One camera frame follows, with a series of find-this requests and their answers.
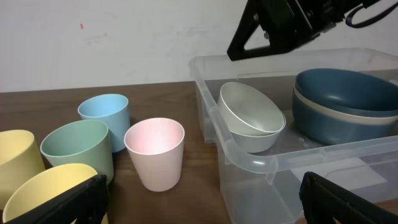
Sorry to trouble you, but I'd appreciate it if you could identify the light blue cup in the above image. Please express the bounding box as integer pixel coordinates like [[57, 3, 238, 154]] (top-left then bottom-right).
[[78, 94, 130, 153]]

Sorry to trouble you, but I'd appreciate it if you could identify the pink cup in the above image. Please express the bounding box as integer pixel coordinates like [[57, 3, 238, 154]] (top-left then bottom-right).
[[124, 118, 185, 192]]

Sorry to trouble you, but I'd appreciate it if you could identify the yellow cup far left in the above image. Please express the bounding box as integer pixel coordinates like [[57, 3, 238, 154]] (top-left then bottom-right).
[[1, 129, 45, 209]]

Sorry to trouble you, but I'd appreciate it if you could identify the dark blue bowl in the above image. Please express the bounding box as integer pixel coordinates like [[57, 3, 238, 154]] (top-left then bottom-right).
[[292, 96, 397, 144], [295, 68, 397, 118]]

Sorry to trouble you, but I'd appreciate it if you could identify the white label in container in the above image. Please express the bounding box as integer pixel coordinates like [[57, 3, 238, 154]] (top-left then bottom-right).
[[291, 158, 387, 190]]

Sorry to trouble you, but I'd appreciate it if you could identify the white small bowl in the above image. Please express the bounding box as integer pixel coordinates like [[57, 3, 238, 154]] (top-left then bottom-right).
[[218, 82, 284, 136]]

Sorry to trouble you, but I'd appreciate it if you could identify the clear plastic storage container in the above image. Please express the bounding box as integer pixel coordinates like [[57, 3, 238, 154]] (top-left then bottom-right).
[[189, 48, 397, 223]]

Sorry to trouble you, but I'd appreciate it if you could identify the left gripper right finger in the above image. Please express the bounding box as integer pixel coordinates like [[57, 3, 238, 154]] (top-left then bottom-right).
[[299, 172, 397, 224]]

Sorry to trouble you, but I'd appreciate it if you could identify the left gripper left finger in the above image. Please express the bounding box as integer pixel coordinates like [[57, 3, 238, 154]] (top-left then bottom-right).
[[6, 174, 109, 224]]

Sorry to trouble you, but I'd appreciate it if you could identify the green cup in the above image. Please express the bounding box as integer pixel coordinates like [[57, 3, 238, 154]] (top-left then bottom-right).
[[40, 119, 114, 184]]

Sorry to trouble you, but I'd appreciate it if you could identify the yellow cup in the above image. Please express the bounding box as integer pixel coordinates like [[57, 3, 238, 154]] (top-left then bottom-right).
[[2, 163, 97, 222], [1, 129, 45, 209]]

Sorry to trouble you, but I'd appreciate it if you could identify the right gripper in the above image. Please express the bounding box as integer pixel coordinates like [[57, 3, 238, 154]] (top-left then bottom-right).
[[227, 0, 382, 61]]

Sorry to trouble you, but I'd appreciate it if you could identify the light grey small bowl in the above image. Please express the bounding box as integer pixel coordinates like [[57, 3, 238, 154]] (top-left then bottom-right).
[[231, 114, 286, 153]]

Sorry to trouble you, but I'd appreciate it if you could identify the beige large bowl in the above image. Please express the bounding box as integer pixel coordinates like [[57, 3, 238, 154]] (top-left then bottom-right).
[[294, 87, 397, 125]]

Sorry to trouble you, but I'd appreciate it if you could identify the yellow cup near front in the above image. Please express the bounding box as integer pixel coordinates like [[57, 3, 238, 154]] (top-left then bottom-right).
[[2, 163, 97, 222]]

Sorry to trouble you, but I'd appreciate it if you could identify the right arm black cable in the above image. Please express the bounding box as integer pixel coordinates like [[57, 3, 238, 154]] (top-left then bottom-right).
[[345, 1, 398, 29]]

